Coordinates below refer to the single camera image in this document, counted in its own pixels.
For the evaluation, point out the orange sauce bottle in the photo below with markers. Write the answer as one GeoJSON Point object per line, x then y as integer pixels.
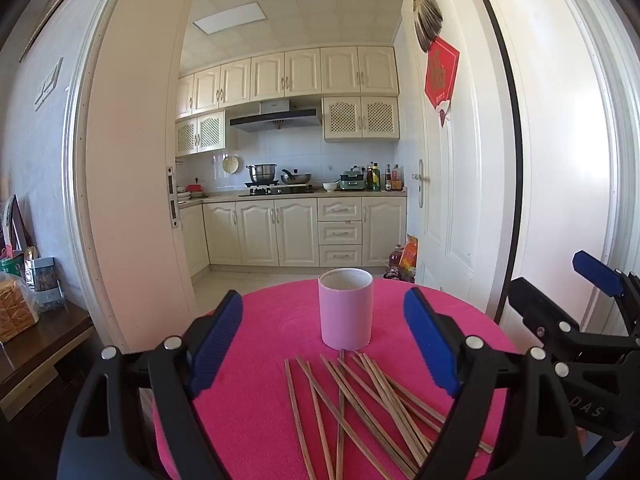
{"type": "Point", "coordinates": [397, 180]}

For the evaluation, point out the cream lower kitchen cabinets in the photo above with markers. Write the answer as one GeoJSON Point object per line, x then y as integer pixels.
{"type": "Point", "coordinates": [260, 235]}

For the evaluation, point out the white sliding door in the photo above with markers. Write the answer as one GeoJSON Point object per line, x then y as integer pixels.
{"type": "Point", "coordinates": [130, 160]}

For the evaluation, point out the group of wooden chopsticks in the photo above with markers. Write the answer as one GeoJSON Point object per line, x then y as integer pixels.
{"type": "Point", "coordinates": [390, 400]}

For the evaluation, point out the round wall plate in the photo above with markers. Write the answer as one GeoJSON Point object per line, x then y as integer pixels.
{"type": "Point", "coordinates": [230, 165]}

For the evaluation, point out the red container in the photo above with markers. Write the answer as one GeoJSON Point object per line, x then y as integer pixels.
{"type": "Point", "coordinates": [196, 191]}

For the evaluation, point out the dark wooden side cabinet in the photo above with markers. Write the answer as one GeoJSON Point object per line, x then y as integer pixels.
{"type": "Point", "coordinates": [45, 340]}

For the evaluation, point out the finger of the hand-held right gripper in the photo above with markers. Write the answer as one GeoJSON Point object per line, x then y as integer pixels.
{"type": "Point", "coordinates": [537, 310]}
{"type": "Point", "coordinates": [595, 271]}

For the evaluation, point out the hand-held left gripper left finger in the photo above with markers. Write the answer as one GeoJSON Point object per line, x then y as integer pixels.
{"type": "Point", "coordinates": [217, 345]}

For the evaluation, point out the green electric cooker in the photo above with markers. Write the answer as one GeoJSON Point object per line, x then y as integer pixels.
{"type": "Point", "coordinates": [352, 182]}

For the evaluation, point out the cream upper kitchen cabinets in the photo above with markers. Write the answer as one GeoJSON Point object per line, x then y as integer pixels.
{"type": "Point", "coordinates": [300, 72]}

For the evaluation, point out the bag of sliced bread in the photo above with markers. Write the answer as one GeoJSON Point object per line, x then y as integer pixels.
{"type": "Point", "coordinates": [17, 310]}

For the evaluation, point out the small lattice door cabinet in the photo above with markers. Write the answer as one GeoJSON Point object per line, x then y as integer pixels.
{"type": "Point", "coordinates": [200, 132]}

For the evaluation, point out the pink cup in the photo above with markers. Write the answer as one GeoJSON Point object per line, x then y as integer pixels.
{"type": "Point", "coordinates": [345, 315]}

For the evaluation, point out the white bowl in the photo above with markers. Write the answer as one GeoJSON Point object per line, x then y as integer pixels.
{"type": "Point", "coordinates": [330, 187]}

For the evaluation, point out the ceiling light panel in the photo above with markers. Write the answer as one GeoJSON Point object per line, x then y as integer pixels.
{"type": "Point", "coordinates": [230, 19]}

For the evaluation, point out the kitchen countertop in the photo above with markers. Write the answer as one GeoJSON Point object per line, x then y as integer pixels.
{"type": "Point", "coordinates": [300, 196]}

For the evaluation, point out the dark sauce bottle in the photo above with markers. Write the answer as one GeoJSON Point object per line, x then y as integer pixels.
{"type": "Point", "coordinates": [387, 180]}

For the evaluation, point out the gas stove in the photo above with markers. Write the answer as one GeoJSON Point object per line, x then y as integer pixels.
{"type": "Point", "coordinates": [280, 190]}

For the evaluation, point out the white wall plaque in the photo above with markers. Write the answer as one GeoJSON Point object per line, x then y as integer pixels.
{"type": "Point", "coordinates": [48, 82]}

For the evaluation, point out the dark wok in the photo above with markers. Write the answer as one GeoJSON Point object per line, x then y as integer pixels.
{"type": "Point", "coordinates": [295, 178]}

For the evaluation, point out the cooking oil bottle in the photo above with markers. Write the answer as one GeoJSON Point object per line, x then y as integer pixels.
{"type": "Point", "coordinates": [395, 260]}

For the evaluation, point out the orange snack bag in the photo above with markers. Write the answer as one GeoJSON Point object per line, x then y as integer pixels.
{"type": "Point", "coordinates": [409, 252]}

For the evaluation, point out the cream drawer unit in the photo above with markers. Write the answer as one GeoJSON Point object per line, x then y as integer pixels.
{"type": "Point", "coordinates": [340, 232]}

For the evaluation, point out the wall picture frame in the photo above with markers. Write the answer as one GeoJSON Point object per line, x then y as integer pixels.
{"type": "Point", "coordinates": [55, 10]}

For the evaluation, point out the cream kitchen cabinets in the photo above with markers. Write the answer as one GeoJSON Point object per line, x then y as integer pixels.
{"type": "Point", "coordinates": [300, 72]}
{"type": "Point", "coordinates": [260, 235]}

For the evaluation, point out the silver blue package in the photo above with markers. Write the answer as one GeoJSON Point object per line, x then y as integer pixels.
{"type": "Point", "coordinates": [42, 277]}

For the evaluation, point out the pink round table mat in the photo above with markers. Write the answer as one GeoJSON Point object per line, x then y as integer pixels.
{"type": "Point", "coordinates": [280, 320]}

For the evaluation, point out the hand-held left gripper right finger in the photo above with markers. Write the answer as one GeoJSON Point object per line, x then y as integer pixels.
{"type": "Point", "coordinates": [430, 340]}

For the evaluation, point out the steel cooking pot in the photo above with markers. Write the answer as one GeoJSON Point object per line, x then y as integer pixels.
{"type": "Point", "coordinates": [262, 174]}

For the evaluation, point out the metal door lock plate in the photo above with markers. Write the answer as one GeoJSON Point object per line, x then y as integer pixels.
{"type": "Point", "coordinates": [173, 200]}

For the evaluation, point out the red paper door decoration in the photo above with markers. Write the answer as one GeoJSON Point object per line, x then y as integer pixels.
{"type": "Point", "coordinates": [440, 72]}

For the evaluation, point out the wide lattice door cabinet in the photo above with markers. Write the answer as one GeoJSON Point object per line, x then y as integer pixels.
{"type": "Point", "coordinates": [360, 117]}

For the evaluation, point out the range hood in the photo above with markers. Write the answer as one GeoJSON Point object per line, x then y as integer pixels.
{"type": "Point", "coordinates": [275, 119]}

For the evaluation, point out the feather fan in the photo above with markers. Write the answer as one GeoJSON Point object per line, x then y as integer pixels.
{"type": "Point", "coordinates": [427, 20]}

